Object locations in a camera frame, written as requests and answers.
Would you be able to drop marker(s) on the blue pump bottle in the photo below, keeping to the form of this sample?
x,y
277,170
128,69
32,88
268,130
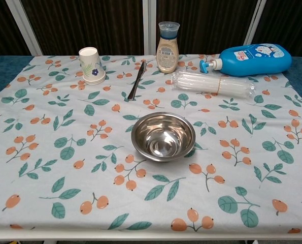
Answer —
x,y
254,61

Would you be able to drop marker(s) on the black knife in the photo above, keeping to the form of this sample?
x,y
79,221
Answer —
x,y
138,80

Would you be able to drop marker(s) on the upside-down floral paper cups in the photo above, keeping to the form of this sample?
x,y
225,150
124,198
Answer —
x,y
91,66

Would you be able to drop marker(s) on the clear plastic straw pack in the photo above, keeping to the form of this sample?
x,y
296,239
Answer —
x,y
206,84

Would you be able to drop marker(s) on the floral tablecloth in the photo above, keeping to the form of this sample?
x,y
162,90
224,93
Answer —
x,y
89,183

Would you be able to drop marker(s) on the beige sauce bottle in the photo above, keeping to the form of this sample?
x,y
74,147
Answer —
x,y
167,56

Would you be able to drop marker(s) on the steel bowl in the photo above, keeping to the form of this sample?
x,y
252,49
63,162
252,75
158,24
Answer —
x,y
161,158
161,137

